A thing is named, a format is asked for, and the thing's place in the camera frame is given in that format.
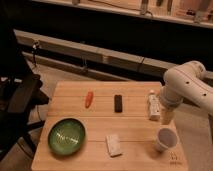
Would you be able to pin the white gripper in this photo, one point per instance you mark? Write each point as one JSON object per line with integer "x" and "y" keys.
{"x": 167, "y": 114}

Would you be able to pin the white sponge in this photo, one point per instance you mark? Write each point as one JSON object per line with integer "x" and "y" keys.
{"x": 113, "y": 145}

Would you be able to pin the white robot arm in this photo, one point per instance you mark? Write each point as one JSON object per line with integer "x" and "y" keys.
{"x": 185, "y": 81}

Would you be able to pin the orange carrot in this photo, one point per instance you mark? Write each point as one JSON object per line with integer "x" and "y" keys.
{"x": 89, "y": 99}

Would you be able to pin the white paper cup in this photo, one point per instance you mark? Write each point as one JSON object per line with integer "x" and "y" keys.
{"x": 165, "y": 139}

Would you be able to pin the black chair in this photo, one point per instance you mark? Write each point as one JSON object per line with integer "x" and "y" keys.
{"x": 20, "y": 92}

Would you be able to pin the green bowl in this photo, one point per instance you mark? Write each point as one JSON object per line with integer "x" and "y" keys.
{"x": 66, "y": 137}

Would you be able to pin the black eraser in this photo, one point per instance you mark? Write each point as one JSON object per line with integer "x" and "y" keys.
{"x": 118, "y": 103}

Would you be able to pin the white glue bottle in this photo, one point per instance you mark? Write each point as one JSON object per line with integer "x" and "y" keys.
{"x": 154, "y": 109}

